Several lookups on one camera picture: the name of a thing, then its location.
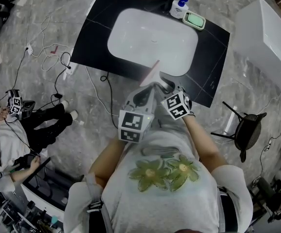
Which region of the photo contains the person's white flower T-shirt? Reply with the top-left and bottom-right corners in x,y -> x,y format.
63,124 -> 254,233

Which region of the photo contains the green soap dish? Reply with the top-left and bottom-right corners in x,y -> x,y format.
181,10 -> 206,31

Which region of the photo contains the grey shoulder strap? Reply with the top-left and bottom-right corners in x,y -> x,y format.
86,173 -> 113,233

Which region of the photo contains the white sink basin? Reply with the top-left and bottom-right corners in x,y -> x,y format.
107,8 -> 199,77

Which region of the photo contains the white power strip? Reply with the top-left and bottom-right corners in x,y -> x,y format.
64,61 -> 80,77

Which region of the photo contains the white edged black bin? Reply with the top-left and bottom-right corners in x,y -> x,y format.
21,156 -> 70,217

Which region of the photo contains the white bathtub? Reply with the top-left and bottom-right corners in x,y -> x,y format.
232,0 -> 281,98

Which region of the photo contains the black shoulder strap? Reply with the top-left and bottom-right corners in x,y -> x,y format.
217,185 -> 240,233

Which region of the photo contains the black vanity counter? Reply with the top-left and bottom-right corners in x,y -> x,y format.
69,0 -> 230,108

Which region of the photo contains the white soap pump bottle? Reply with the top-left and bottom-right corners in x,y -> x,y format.
169,0 -> 189,19

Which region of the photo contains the black stool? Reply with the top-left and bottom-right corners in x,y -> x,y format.
210,101 -> 268,164

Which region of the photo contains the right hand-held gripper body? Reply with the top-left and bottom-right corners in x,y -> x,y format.
160,87 -> 193,120

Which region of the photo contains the black looped cable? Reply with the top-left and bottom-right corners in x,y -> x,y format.
53,51 -> 72,100

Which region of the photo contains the person's left forearm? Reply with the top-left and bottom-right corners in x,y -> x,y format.
88,137 -> 129,191

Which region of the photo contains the person's right forearm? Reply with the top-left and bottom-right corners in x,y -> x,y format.
182,114 -> 229,174

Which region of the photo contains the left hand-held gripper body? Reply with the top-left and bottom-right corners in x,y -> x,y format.
118,102 -> 156,144

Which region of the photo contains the white floor cable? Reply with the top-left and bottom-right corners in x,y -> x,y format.
25,15 -> 67,73

